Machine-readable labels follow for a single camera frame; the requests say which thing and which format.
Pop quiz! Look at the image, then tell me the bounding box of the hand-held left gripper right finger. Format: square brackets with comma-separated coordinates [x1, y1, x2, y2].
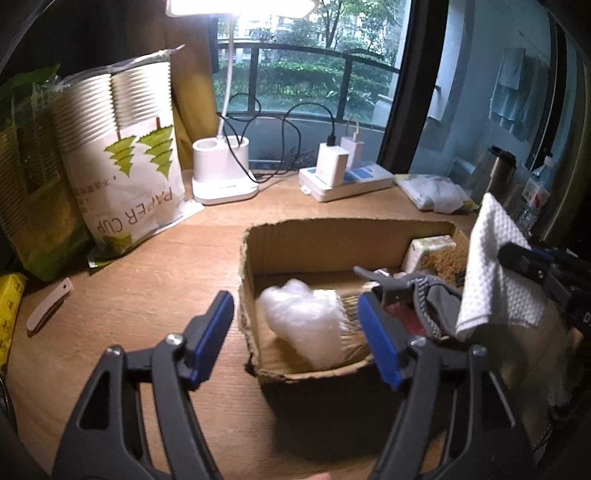
[358, 294, 536, 480]

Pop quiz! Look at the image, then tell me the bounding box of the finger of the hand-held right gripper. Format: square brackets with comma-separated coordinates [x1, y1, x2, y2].
[498, 243, 555, 283]

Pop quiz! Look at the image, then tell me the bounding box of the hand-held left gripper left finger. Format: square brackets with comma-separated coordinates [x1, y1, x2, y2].
[53, 290, 235, 480]

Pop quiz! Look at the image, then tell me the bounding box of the white waffle towel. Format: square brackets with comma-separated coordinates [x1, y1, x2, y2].
[455, 191, 548, 342]

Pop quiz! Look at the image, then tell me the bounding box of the grey knit glove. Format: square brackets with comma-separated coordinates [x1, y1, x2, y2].
[353, 265, 462, 340]

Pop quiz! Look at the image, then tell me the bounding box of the brown loofah sponge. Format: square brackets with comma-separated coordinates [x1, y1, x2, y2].
[422, 240, 472, 289]

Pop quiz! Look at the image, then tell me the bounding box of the plastic bag of cotton swabs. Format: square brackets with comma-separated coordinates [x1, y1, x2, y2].
[256, 278, 370, 370]

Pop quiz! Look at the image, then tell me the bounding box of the cardboard box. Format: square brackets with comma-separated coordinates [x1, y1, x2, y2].
[238, 218, 476, 386]

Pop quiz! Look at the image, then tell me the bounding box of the clear water bottle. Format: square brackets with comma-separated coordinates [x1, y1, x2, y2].
[515, 155, 555, 232]

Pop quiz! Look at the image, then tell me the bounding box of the steel thermos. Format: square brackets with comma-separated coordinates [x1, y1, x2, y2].
[471, 145, 518, 204]

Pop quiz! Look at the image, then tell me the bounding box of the bag of white cloths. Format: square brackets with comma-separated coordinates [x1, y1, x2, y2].
[396, 174, 478, 214]

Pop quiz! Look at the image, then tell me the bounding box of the white folding knife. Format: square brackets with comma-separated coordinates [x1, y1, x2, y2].
[26, 277, 75, 334]

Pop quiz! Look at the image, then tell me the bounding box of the white desk lamp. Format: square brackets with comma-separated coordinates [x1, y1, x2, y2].
[166, 0, 319, 206]

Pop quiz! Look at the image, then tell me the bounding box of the light blue hanging towel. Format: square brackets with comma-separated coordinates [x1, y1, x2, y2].
[488, 46, 550, 143]

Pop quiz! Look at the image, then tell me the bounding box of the white power strip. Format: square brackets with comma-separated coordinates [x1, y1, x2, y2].
[298, 161, 394, 203]

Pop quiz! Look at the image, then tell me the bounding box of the large white charger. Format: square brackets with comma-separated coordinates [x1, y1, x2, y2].
[316, 142, 349, 188]

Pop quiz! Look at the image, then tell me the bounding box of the white paper cup pack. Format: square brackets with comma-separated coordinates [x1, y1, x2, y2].
[48, 44, 206, 268]

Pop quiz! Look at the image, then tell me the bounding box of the small white charger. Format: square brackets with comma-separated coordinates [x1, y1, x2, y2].
[341, 135, 363, 169]

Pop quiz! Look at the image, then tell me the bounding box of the yellow packet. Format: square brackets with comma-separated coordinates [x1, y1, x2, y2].
[0, 272, 27, 370]

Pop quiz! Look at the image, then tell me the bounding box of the green paper cup pack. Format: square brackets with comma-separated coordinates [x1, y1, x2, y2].
[0, 65, 93, 282]

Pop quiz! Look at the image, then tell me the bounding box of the mustard curtain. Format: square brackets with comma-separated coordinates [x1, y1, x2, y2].
[171, 44, 220, 171]

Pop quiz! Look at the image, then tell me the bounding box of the black balcony railing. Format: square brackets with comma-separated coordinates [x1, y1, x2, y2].
[215, 39, 400, 134]

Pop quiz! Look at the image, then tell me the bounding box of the black lamp cable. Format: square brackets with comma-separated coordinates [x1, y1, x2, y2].
[219, 92, 263, 183]

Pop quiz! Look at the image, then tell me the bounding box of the black window frame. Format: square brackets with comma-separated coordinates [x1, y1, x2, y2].
[379, 0, 451, 174]

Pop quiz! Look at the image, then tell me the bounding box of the black charger cable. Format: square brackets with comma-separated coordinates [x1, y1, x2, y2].
[249, 102, 338, 183]

